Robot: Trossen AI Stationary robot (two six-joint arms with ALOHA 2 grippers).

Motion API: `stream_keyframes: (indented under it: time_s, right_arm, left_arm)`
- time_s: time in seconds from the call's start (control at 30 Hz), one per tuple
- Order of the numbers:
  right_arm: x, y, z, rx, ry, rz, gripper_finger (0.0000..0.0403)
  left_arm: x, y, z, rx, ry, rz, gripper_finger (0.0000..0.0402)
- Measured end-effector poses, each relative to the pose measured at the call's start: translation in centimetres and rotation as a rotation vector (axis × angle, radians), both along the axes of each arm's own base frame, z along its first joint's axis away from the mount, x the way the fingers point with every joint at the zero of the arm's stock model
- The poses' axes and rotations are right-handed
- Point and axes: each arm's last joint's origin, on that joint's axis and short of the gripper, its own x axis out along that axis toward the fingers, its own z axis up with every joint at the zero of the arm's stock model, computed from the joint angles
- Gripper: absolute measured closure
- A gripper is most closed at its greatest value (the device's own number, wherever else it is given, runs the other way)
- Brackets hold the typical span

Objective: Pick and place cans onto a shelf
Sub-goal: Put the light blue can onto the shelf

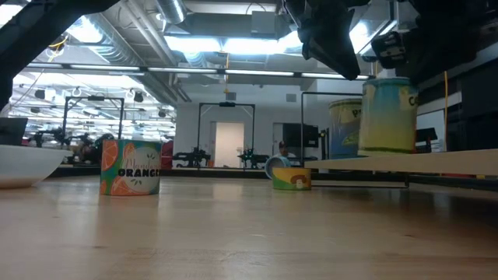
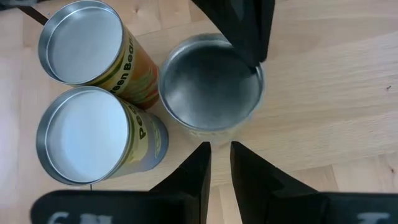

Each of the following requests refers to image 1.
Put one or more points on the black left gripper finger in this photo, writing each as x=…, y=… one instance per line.
x=330, y=46

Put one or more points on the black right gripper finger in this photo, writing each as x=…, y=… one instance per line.
x=391, y=50

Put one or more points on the tall Carrots can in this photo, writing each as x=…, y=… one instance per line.
x=385, y=120

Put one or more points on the tall Peas can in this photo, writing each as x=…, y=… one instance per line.
x=344, y=128

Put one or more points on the short Mandarin Oranges can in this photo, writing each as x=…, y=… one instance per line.
x=130, y=171

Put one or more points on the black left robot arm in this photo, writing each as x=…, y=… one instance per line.
x=46, y=31

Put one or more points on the black background robot arm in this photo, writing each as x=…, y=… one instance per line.
x=192, y=157
x=253, y=158

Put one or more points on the black monitor screen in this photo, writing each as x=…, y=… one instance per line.
x=299, y=136

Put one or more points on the light wooden board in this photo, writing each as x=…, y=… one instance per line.
x=408, y=162

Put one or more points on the blue tape roll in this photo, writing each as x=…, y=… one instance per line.
x=270, y=165

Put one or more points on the long horizontal light bar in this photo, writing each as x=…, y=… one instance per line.
x=183, y=70

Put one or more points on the red cabinet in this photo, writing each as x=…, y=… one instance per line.
x=167, y=155

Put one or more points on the translucent white bowl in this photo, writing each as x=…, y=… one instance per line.
x=27, y=165

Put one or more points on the black workstation frame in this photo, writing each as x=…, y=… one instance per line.
x=95, y=98
x=226, y=104

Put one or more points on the silver ventilation duct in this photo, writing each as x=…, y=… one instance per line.
x=171, y=9

